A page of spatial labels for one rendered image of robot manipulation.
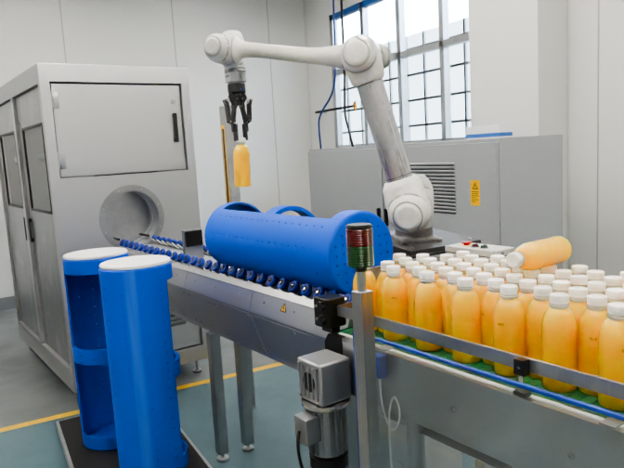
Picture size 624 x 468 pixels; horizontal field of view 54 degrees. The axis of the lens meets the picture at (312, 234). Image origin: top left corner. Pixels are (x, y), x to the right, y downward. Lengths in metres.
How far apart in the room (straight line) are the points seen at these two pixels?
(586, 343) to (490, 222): 2.18
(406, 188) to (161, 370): 1.19
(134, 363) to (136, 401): 0.16
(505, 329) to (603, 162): 3.24
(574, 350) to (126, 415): 1.79
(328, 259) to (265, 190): 5.58
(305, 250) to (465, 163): 1.79
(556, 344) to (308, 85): 6.66
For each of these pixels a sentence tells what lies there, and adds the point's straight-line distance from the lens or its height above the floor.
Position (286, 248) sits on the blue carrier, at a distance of 2.11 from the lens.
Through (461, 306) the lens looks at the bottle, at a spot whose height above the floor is 1.04.
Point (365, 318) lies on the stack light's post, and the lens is 1.47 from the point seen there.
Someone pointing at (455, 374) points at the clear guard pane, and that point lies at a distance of 1.44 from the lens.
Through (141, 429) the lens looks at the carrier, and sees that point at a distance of 2.63.
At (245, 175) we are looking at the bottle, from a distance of 2.62.
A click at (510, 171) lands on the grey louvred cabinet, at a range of 3.53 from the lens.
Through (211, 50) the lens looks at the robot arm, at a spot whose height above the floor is 1.83.
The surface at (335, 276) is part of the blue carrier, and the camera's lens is 1.95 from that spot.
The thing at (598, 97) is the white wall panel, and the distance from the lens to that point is 4.64.
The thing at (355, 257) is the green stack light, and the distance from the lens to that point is 1.43.
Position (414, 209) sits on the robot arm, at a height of 1.20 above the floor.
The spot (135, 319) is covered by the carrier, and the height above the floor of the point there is 0.83.
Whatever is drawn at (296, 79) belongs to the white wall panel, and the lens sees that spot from 7.74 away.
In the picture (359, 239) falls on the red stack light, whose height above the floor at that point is 1.23.
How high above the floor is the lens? 1.44
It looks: 8 degrees down
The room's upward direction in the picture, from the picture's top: 3 degrees counter-clockwise
